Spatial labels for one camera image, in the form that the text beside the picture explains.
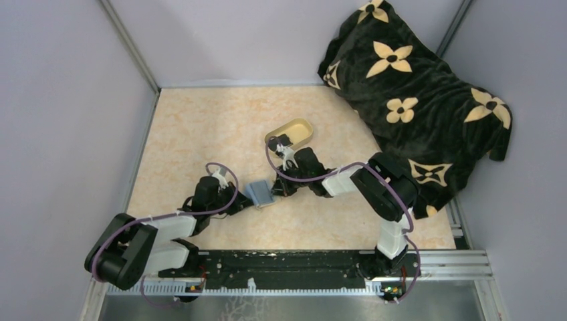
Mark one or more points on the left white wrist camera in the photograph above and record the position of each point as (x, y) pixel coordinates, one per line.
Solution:
(219, 174)

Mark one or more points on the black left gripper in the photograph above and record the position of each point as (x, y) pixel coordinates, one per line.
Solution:
(240, 202)

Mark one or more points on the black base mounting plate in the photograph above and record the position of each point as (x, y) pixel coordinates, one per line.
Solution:
(292, 270)

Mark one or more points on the aluminium frame rail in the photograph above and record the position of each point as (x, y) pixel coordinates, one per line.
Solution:
(434, 265)

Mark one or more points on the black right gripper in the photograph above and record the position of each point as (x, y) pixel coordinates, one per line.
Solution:
(281, 187)

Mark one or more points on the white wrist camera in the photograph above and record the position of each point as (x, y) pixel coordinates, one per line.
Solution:
(219, 174)
(286, 154)

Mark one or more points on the beige oval tray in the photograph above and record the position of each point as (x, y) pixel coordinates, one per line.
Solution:
(299, 130)

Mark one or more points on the black floral blanket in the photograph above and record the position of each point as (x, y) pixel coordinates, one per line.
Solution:
(436, 125)

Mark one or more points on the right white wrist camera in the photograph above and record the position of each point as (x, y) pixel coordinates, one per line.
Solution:
(286, 154)

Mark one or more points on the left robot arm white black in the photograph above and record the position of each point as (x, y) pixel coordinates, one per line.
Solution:
(130, 248)

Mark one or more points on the black credit card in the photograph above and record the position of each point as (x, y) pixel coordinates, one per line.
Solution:
(282, 139)

